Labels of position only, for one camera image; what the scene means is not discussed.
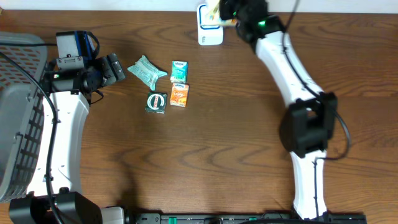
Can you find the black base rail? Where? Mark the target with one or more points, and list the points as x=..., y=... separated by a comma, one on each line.
x=267, y=218

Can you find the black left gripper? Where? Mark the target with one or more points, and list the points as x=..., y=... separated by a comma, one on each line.
x=110, y=76

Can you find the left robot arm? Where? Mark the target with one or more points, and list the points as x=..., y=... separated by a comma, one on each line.
x=44, y=106

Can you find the white barcode scanner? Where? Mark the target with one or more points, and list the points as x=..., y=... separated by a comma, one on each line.
x=207, y=35

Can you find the teal tissue pack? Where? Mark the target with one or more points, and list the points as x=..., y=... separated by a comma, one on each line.
x=179, y=72

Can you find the orange white tissue pack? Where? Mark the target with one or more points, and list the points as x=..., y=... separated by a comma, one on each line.
x=179, y=94

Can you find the grey plastic mesh basket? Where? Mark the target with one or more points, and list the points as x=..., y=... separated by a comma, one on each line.
x=22, y=113

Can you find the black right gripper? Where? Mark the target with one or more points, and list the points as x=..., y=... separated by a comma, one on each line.
x=222, y=4

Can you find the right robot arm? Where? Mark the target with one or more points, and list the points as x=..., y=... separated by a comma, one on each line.
x=308, y=123

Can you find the light teal crinkled packet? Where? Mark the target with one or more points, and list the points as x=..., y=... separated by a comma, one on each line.
x=148, y=73

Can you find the cream snack bag blue trim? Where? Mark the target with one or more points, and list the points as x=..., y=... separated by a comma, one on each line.
x=210, y=15

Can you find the dark green square packet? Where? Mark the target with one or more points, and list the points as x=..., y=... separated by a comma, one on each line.
x=156, y=102

